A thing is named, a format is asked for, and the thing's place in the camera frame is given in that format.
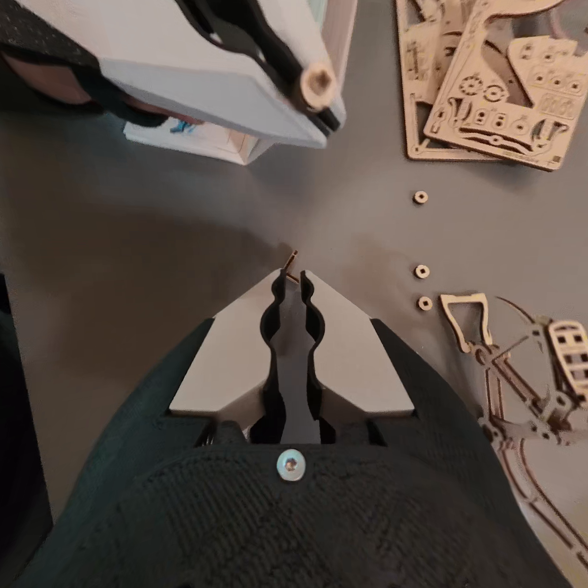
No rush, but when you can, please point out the person's left hand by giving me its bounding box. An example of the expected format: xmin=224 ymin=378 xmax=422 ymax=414
xmin=0 ymin=51 xmax=95 ymax=105

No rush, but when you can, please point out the wooden crossbow model assembly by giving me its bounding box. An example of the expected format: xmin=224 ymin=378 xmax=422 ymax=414
xmin=439 ymin=293 xmax=588 ymax=559

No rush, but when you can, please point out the wooden axle with gear discs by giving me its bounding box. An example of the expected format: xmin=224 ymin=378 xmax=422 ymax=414
xmin=301 ymin=63 xmax=337 ymax=112

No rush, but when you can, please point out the person's dark green clothing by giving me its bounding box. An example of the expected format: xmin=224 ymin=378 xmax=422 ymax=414
xmin=0 ymin=273 xmax=52 ymax=579

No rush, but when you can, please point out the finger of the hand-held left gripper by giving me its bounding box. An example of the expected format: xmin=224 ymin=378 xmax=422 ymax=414
xmin=18 ymin=0 xmax=343 ymax=149
xmin=216 ymin=0 xmax=347 ymax=133

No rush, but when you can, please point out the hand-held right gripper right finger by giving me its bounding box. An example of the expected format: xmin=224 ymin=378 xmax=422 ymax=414
xmin=300 ymin=270 xmax=415 ymax=445

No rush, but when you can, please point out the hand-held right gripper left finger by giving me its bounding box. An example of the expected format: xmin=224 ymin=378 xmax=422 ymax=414
xmin=168 ymin=269 xmax=288 ymax=444

